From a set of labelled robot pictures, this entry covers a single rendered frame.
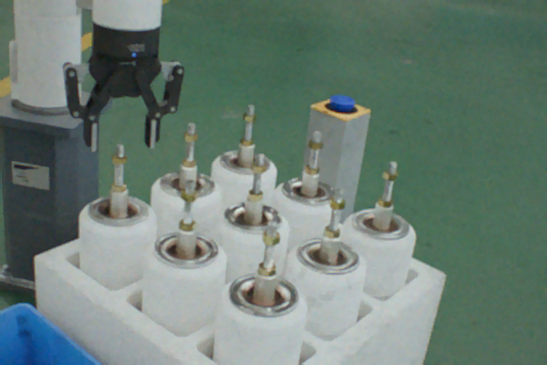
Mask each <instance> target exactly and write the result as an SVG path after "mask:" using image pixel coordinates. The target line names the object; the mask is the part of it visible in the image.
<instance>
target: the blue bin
mask: <svg viewBox="0 0 547 365"><path fill-rule="evenodd" d="M0 365H102V364H101V363H100V362H99V361H98V360H96V359H95V358H94V357H93V356H91V355H90V354H89V353H88V352H87V351H85V350H84V349H83V348H82V347H80V345H79V344H76V343H75V342H74V341H73V340H72V339H70V338H69V337H68V336H67V335H66V334H65V333H64V332H63V331H62V330H61V329H59V328H58V327H56V326H54V324H53V323H52V322H51V321H49V320H48V319H47V318H46V317H45V316H43V315H42V314H41V312H40V311H38V310H36V309H35V308H34V307H32V306H31V305H29V304H17V305H14V306H9V307H8V308H6V309H3V310H1V311H0Z"/></svg>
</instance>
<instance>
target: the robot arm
mask: <svg viewBox="0 0 547 365"><path fill-rule="evenodd" d="M14 6H15V11H14V24H15V40H13V41H10V47H9V59H10V77H11V94H12V106H16V107H19V108H21V109H23V110H24V111H26V112H30V113H34V114H40V115H60V114H66V113H70V116H72V117H73V118H80V119H83V140H84V142H85V143H86V145H87V146H90V150H91V152H92V151H98V130H99V123H98V122H97V118H98V116H99V114H100V113H101V112H102V110H103V108H104V107H105V106H106V104H107V102H108V100H109V98H110V97H112V98H121V97H124V96H127V97H131V98H138V97H139V95H141V96H142V98H143V100H144V102H145V104H146V106H147V108H148V111H147V118H146V137H145V142H146V146H147V147H148V148H151V147H154V143H155V142H159V140H160V128H161V119H162V117H163V115H165V114H168V113H175V112H176V111H177V110H178V105H179V101H180V95H181V91H182V82H183V76H184V68H183V67H182V66H181V64H180V63H179V62H178V61H176V60H171V61H169V62H167V61H160V59H159V57H158V50H159V34H160V17H161V0H14ZM81 8H82V9H89V10H93V15H92V54H91V56H90V58H89V59H88V61H87V63H81ZM161 71H162V72H163V76H164V78H165V79H166V86H165V90H164V96H163V101H161V102H159V103H157V100H156V97H155V95H154V93H153V91H152V90H151V88H150V84H151V83H152V81H153V80H154V79H155V77H156V76H157V75H158V74H159V73H160V72H161ZM87 73H90V74H91V75H92V77H93V78H94V79H95V81H96V83H95V86H94V88H93V89H92V91H91V94H90V98H89V99H88V100H87V102H86V104H85V105H81V94H82V90H81V84H82V83H83V80H84V76H85V74H87ZM99 87H100V88H99Z"/></svg>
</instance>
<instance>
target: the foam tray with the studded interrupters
mask: <svg viewBox="0 0 547 365"><path fill-rule="evenodd" d="M34 259H35V274H36V298H37V310H38V311H40V312H41V314H42V315H43V316H45V317H46V318H47V319H48V320H49V321H51V322H52V323H53V324H54V326H56V327H58V328H59V329H61V330H62V331H63V332H64V333H65V334H66V335H67V336H68V337H69V338H70V339H72V340H73V341H74V342H75V343H76V344H79V345H80V347H82V348H83V349H84V350H85V351H87V352H88V353H89V354H90V355H91V356H93V357H94V358H95V359H96V360H98V361H99V362H100V363H101V364H102V365H219V364H218V363H216V362H213V350H214V341H215V332H216V321H217V320H215V321H212V322H210V323H209V324H207V325H205V326H204V327H203V328H201V329H200V330H198V331H196V332H195V333H193V334H190V335H188V336H187V337H177V336H175V335H174V334H173V333H172V332H170V331H167V330H166V329H164V328H163V327H161V326H160V325H158V324H157V323H156V322H155V321H153V320H152V319H151V318H149V317H148V316H146V315H145V314H143V313H142V299H143V279H142V280H140V281H138V282H137V283H133V284H131V285H128V286H126V287H124V288H123V289H121V290H119V291H110V290H109V289H107V288H105V287H104V286H103V285H101V284H100V283H98V282H97V281H96V280H95V279H93V278H92V277H89V276H87V275H86V274H84V273H83V272H82V271H81V270H80V246H79V239H77V240H75V241H72V242H70V243H67V244H63V245H62V246H59V247H57V248H55V249H53V250H50V251H48V252H45V253H44V254H41V255H39V256H35V257H34ZM445 278H446V275H445V274H444V273H443V272H440V271H438V270H436V269H434V268H433V267H431V266H429V265H427V264H422V263H420V262H418V261H416V260H414V259H413V258H411V260H410V264H409V267H408V271H407V275H406V282H405V286H404V287H403V288H402V289H400V290H399V291H398V292H396V293H395V294H394V295H392V296H391V297H390V298H389V299H388V300H385V301H377V300H374V298H372V297H370V296H368V295H366V294H365V293H362V294H361V299H360V303H359V308H358V317H357V322H356V324H355V325H354V326H353V327H351V328H350V329H349V330H347V331H346V332H345V333H343V334H341V335H339V337H338V338H337V339H335V340H334V341H332V342H326V341H323V340H322V339H320V338H318V337H317V336H313V335H312V334H310V333H308V332H307V331H306V330H304V336H303V341H302V346H301V352H300V358H299V364H298V365H422V363H423V360H424V357H425V353H426V349H427V346H428V342H429V339H430V336H431V332H432V328H433V324H434V321H435V318H436V314H437V310H438V307H439V303H440V299H441V295H442V289H443V285H444V282H445Z"/></svg>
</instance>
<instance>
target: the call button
mask: <svg viewBox="0 0 547 365"><path fill-rule="evenodd" d="M329 103H330V104H331V107H332V108H334V109H336V110H340V111H349V110H351V109H352V107H354V106H355V103H356V102H355V101H354V100H353V99H352V98H349V97H346V96H341V95H337V96H332V97H330V99H329Z"/></svg>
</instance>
